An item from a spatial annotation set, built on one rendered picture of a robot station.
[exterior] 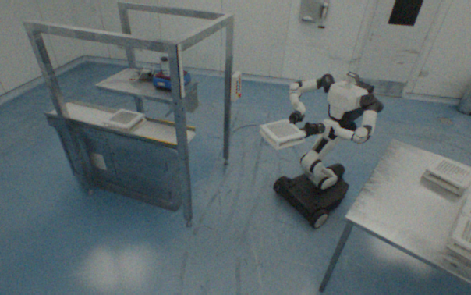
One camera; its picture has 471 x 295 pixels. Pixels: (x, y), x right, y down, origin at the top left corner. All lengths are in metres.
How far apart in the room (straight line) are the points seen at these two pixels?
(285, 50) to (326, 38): 0.72
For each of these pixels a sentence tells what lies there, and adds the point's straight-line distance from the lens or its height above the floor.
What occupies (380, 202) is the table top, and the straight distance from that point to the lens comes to 2.00.
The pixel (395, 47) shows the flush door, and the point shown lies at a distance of 5.64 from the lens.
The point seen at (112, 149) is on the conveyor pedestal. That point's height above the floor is 0.60.
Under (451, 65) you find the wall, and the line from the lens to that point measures 6.06.
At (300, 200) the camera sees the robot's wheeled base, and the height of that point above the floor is 0.19.
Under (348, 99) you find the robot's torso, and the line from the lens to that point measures 2.34.
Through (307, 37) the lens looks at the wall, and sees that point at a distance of 5.37.
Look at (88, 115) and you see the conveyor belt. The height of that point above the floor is 0.83.
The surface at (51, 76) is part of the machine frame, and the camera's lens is 2.58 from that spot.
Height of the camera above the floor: 2.12
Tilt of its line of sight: 36 degrees down
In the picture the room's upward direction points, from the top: 3 degrees clockwise
